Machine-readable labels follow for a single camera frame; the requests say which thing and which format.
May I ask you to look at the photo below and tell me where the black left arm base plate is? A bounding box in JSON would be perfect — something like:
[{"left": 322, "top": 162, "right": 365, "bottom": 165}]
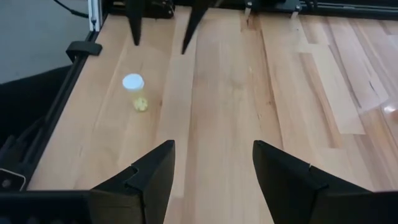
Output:
[{"left": 244, "top": 0, "right": 303, "bottom": 18}]

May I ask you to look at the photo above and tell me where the thin black cable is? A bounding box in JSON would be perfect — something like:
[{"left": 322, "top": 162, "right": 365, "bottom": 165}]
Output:
[{"left": 52, "top": 0, "right": 90, "bottom": 19}]

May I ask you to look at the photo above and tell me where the black aluminium table frame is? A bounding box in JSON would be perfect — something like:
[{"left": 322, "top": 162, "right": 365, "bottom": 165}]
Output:
[{"left": 0, "top": 0, "right": 398, "bottom": 192}]

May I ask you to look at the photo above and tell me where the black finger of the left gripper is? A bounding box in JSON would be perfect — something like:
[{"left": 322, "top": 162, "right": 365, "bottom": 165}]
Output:
[
  {"left": 126, "top": 0, "right": 146, "bottom": 47},
  {"left": 182, "top": 0, "right": 218, "bottom": 55}
]

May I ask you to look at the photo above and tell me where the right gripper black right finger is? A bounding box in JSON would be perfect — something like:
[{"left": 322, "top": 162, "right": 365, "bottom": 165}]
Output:
[{"left": 252, "top": 139, "right": 374, "bottom": 224}]

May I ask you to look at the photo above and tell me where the black rectangular device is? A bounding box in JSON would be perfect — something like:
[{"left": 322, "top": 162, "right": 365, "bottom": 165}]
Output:
[{"left": 104, "top": 0, "right": 175, "bottom": 19}]

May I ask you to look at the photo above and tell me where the small silver-rimmed camera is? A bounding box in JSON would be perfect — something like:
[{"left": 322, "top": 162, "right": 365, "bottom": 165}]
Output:
[{"left": 0, "top": 167, "right": 26, "bottom": 192}]

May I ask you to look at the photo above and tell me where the small yellow pill bottle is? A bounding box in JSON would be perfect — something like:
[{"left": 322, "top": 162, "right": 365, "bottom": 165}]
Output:
[{"left": 121, "top": 73, "right": 149, "bottom": 113}]

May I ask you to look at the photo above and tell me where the silver aluminium extrusion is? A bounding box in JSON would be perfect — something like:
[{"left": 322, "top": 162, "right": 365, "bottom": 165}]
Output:
[{"left": 88, "top": 0, "right": 103, "bottom": 32}]

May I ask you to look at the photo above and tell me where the black frame bracket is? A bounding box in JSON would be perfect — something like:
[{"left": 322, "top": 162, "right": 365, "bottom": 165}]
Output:
[{"left": 65, "top": 40, "right": 103, "bottom": 62}]

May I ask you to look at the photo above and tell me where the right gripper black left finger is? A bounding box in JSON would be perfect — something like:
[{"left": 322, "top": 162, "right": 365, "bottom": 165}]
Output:
[{"left": 90, "top": 139, "right": 177, "bottom": 224}]

